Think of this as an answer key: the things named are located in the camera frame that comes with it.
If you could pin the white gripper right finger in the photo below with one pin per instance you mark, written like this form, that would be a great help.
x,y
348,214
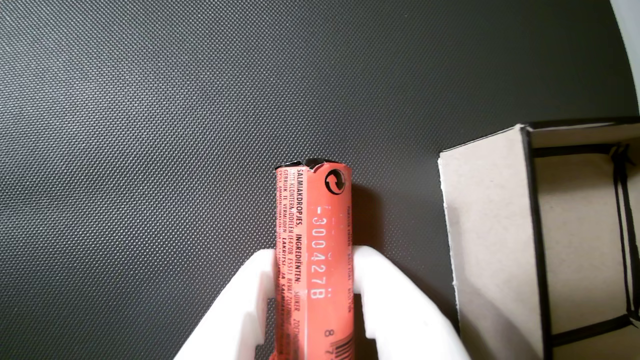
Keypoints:
x,y
400,310

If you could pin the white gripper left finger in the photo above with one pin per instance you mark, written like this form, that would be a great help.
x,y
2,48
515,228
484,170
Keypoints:
x,y
240,300

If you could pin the red candy roll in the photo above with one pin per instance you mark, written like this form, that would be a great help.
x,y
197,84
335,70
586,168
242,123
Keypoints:
x,y
312,250

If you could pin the open cardboard box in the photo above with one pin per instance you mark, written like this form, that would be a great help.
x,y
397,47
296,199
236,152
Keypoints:
x,y
490,225

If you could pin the grey textured mat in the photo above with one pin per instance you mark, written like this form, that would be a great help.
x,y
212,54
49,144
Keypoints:
x,y
150,125

